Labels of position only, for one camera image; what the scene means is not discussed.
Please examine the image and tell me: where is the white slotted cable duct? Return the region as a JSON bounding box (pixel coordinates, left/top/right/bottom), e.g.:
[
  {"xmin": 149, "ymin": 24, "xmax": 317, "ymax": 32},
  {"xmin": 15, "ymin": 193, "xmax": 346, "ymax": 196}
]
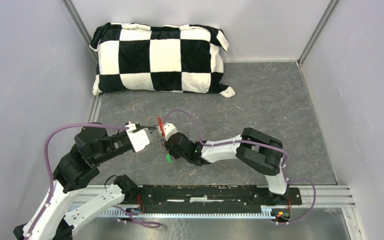
[{"xmin": 97, "ymin": 207, "xmax": 284, "ymax": 220}]

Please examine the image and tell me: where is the right aluminium frame rail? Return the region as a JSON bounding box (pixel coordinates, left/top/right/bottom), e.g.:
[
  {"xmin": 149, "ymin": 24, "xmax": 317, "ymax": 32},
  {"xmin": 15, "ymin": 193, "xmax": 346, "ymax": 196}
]
[{"xmin": 296, "ymin": 0, "xmax": 340, "ymax": 68}]

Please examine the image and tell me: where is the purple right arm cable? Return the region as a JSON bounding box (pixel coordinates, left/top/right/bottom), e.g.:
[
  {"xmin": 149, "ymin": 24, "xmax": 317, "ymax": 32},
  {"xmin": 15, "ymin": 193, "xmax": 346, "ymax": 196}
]
[{"xmin": 162, "ymin": 109, "xmax": 317, "ymax": 225}]

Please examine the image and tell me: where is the aluminium frame rail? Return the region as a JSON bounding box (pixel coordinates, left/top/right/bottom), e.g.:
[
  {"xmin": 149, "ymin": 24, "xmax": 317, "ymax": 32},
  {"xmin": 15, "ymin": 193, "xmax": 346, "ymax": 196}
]
[
  {"xmin": 296, "ymin": 0, "xmax": 340, "ymax": 68},
  {"xmin": 62, "ymin": 0, "xmax": 98, "ymax": 63}
]

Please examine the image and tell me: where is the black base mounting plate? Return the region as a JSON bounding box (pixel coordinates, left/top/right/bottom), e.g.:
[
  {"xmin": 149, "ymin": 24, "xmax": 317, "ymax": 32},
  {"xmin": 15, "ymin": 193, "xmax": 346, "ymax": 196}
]
[{"xmin": 105, "ymin": 174, "xmax": 303, "ymax": 215}]

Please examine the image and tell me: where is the green key tag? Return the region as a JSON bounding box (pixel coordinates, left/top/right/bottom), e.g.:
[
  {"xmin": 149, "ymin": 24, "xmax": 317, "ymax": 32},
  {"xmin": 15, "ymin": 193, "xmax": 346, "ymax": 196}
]
[{"xmin": 165, "ymin": 153, "xmax": 172, "ymax": 163}]

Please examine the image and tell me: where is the left aluminium frame rail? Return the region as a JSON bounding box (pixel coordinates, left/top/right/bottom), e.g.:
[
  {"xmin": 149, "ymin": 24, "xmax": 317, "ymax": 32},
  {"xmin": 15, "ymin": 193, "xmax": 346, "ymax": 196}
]
[{"xmin": 62, "ymin": 0, "xmax": 98, "ymax": 63}]

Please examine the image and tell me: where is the black white checkered pillow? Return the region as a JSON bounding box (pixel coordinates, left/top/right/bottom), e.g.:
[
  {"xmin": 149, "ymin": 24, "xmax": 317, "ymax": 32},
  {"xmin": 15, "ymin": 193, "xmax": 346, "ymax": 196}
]
[{"xmin": 89, "ymin": 22, "xmax": 235, "ymax": 98}]

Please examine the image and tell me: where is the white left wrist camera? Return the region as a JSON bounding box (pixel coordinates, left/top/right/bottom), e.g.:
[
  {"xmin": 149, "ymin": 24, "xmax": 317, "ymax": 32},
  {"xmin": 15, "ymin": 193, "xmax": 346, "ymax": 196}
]
[{"xmin": 125, "ymin": 123, "xmax": 152, "ymax": 153}]

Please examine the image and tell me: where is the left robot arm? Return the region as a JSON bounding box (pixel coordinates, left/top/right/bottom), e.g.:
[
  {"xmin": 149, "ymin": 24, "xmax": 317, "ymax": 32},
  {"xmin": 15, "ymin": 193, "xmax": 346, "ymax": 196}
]
[{"xmin": 13, "ymin": 122, "xmax": 158, "ymax": 240}]

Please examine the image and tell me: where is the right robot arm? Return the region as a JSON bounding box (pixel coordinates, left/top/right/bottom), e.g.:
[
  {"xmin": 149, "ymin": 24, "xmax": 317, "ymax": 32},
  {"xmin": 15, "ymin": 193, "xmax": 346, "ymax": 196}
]
[{"xmin": 160, "ymin": 123, "xmax": 289, "ymax": 204}]

